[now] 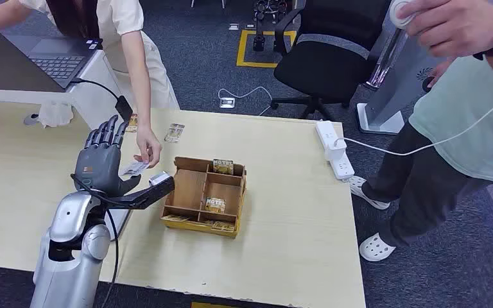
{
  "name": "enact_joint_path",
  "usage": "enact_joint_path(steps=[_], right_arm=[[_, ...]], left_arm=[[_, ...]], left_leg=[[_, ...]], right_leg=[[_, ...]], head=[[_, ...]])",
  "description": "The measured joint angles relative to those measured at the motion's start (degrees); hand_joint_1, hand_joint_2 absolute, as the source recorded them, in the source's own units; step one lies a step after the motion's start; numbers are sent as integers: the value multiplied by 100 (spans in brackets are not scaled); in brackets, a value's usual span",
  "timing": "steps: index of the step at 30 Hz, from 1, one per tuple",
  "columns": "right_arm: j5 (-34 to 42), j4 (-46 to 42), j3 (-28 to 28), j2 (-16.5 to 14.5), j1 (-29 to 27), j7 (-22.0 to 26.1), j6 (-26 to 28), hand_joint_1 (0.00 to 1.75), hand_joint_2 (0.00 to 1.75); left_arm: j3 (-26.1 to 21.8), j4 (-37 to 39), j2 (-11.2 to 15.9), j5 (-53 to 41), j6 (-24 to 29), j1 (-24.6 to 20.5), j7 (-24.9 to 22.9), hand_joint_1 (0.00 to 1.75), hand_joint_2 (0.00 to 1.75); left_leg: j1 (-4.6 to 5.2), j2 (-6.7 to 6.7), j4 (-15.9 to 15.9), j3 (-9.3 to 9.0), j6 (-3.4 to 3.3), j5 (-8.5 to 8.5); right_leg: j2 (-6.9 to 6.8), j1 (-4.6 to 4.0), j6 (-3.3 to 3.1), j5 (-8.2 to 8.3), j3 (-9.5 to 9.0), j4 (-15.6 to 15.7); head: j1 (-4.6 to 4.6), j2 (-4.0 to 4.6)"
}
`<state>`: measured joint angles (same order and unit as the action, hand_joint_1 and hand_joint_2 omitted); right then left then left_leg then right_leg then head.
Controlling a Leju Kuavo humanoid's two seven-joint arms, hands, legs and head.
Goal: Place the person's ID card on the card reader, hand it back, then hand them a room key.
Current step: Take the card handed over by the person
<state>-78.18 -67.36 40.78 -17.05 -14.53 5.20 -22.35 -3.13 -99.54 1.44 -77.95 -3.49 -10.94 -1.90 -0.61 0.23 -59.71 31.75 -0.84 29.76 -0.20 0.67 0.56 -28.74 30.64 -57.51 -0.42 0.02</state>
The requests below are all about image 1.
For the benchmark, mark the person's ID card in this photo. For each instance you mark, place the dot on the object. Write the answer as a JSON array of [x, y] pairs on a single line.
[[134, 169]]

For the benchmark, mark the metal floor outlet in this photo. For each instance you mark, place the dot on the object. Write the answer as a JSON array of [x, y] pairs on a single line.
[[227, 103]]

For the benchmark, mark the hotel room key card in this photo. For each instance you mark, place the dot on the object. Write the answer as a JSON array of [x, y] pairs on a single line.
[[175, 218], [132, 123], [174, 133], [215, 205], [223, 226], [223, 167]]

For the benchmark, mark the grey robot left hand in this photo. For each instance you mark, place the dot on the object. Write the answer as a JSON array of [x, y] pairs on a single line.
[[100, 168]]

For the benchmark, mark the white chair legs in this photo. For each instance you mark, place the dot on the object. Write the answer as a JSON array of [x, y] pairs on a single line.
[[192, 3]]

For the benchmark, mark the person's right hand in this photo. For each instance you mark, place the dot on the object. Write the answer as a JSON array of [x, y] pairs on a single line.
[[440, 72]]

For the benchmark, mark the black wheeled equipment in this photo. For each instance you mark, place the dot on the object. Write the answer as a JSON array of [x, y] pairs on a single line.
[[258, 42]]

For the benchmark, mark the white plug adapter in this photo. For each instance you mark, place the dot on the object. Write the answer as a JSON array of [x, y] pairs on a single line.
[[336, 149]]

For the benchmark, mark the white crumpled tissue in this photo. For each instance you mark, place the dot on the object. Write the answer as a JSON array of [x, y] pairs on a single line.
[[55, 114]]

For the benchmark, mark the yellow floor tape square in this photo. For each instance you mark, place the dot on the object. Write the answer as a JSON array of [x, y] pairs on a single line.
[[212, 305]]

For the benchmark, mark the wooden card organizer box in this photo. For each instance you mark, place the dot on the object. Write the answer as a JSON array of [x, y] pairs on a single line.
[[189, 189]]

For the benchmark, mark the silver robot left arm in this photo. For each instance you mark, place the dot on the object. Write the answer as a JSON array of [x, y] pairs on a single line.
[[72, 214]]

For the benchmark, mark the person's right forearm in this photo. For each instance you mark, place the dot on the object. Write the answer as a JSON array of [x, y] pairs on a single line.
[[0, 15]]

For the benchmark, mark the dark grey laptop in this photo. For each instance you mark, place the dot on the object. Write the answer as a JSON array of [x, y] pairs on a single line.
[[0, 63]]

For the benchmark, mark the black office chair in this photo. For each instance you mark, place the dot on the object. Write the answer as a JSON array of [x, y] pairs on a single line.
[[323, 63]]

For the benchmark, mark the black power adapter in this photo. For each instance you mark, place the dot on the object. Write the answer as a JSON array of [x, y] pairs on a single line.
[[123, 108]]

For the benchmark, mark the white handheld controller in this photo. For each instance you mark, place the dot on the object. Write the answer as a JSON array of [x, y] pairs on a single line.
[[397, 15]]

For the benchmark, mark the white desk riser stand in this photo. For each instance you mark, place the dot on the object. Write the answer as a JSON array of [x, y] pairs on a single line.
[[97, 102]]

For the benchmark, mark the person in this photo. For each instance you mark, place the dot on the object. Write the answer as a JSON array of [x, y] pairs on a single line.
[[123, 17], [463, 119]]

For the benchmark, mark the white perforated clog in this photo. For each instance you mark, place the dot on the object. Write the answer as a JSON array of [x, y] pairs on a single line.
[[376, 247], [367, 193]]

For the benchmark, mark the person's left hand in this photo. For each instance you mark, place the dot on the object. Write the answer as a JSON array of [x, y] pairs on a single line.
[[148, 146], [455, 25]]

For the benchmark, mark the black round knob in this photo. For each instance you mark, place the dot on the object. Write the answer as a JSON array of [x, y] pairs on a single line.
[[427, 85]]

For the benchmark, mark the small metal floor plate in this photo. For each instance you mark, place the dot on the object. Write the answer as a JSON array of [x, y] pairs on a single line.
[[250, 26], [233, 26]]

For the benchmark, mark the grey metal kiosk stand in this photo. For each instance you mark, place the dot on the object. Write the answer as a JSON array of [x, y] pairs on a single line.
[[391, 97]]

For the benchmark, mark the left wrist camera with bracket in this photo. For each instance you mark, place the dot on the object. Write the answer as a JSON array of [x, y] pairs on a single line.
[[153, 193]]

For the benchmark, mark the white power strip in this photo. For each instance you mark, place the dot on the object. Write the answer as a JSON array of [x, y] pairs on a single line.
[[325, 129]]

